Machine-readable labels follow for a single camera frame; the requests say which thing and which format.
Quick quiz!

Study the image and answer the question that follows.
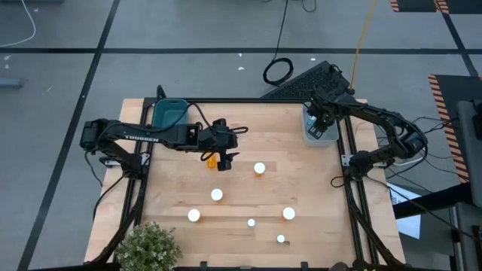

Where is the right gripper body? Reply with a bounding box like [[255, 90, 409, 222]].
[[308, 101, 337, 129]]

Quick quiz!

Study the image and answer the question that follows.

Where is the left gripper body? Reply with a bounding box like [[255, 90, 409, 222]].
[[198, 118, 239, 153]]

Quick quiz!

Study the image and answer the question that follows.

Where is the light grey plastic bin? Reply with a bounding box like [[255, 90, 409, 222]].
[[301, 104, 340, 148]]

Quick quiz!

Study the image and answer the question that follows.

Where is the teal plastic bin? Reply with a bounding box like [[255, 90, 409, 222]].
[[151, 98, 190, 131]]

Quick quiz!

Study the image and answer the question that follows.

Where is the green potted plant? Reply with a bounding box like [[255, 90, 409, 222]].
[[114, 221, 184, 271]]

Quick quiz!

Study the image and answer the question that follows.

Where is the black striped floor mat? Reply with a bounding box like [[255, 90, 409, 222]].
[[435, 0, 482, 15], [389, 0, 440, 13], [428, 74, 482, 185]]

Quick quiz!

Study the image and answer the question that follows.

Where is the white panel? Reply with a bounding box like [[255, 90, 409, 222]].
[[387, 182, 423, 240]]

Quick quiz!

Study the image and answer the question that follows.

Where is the grey floor object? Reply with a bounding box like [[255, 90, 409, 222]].
[[0, 77, 28, 90]]

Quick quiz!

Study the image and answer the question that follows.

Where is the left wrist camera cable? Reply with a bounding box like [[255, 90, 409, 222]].
[[187, 102, 249, 163]]

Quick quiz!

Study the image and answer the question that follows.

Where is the black aluminium table frame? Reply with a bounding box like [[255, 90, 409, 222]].
[[90, 96, 406, 271]]

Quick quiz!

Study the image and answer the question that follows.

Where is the coiled black floor cable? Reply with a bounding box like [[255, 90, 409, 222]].
[[262, 0, 294, 87]]

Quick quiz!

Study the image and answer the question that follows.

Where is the yellow hanging cable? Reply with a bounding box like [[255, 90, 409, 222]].
[[348, 0, 379, 93]]

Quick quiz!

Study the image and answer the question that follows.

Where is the white floor cable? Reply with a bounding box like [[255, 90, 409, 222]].
[[0, 0, 37, 48]]

